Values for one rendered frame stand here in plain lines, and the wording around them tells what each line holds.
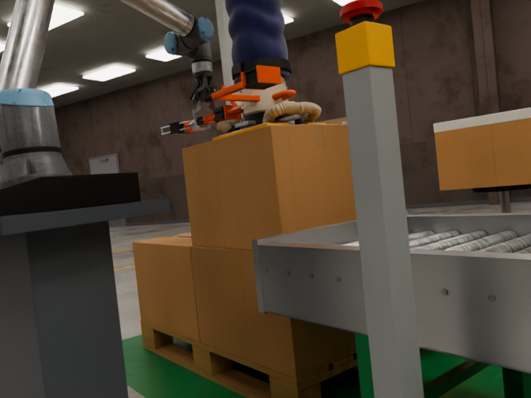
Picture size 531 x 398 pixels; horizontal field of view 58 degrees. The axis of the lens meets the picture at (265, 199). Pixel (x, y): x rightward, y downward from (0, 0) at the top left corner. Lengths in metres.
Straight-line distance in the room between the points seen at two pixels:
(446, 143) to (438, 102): 6.96
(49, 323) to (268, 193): 0.72
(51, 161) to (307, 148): 0.77
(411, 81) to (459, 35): 1.16
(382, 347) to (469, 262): 0.22
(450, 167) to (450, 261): 2.09
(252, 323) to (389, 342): 0.94
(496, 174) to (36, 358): 2.41
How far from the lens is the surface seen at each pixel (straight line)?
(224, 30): 5.35
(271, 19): 1.85
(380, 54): 0.83
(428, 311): 1.01
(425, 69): 10.11
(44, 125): 1.45
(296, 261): 1.24
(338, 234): 1.57
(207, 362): 2.07
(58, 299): 1.37
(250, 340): 1.77
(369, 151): 0.80
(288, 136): 1.54
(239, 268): 1.72
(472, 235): 1.58
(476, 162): 2.97
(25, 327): 1.39
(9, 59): 1.73
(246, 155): 1.62
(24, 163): 1.42
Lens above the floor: 0.76
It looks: 2 degrees down
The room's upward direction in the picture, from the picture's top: 6 degrees counter-clockwise
